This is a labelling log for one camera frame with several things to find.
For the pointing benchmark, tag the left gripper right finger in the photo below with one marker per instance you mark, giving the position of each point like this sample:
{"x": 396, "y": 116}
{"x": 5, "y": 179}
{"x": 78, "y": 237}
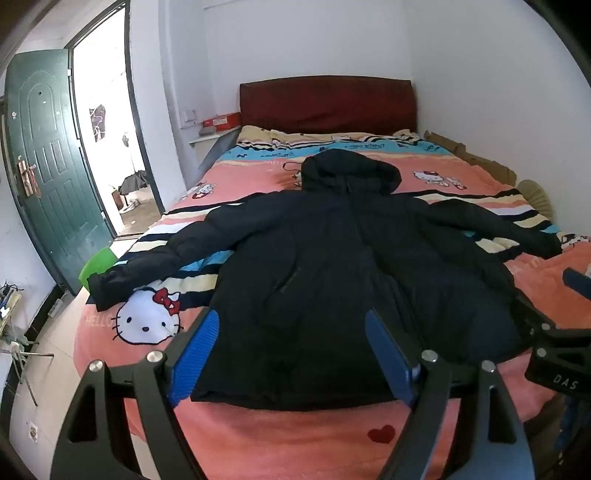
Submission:
{"x": 489, "y": 440}

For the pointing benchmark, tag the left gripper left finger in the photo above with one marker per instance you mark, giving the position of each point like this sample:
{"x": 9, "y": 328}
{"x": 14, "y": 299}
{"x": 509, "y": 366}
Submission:
{"x": 95, "y": 440}

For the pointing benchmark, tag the black hooded puffer jacket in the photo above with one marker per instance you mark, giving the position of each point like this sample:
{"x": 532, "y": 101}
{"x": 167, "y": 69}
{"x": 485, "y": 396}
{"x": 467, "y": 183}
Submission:
{"x": 304, "y": 267}

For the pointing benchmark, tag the olive cushion beside bed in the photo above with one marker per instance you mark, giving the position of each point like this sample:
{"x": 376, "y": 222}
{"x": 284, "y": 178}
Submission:
{"x": 536, "y": 196}

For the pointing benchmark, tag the green plastic stool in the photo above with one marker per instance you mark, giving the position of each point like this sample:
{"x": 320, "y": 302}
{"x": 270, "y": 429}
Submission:
{"x": 101, "y": 261}

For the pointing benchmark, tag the green metal door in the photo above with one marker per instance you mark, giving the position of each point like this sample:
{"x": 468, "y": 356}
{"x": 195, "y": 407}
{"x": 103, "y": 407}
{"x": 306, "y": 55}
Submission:
{"x": 51, "y": 176}

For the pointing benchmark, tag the white bedside shelf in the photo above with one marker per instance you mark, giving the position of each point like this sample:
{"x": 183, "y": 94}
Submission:
{"x": 208, "y": 149}

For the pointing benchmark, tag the red white box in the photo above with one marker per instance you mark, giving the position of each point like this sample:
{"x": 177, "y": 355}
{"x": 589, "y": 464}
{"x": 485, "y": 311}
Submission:
{"x": 223, "y": 122}

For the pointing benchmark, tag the dark red bed headboard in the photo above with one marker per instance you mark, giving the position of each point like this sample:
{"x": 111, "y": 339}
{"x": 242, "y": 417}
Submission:
{"x": 326, "y": 104}

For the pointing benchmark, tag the white wall switch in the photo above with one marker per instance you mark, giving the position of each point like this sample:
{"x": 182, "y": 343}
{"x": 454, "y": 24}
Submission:
{"x": 188, "y": 116}

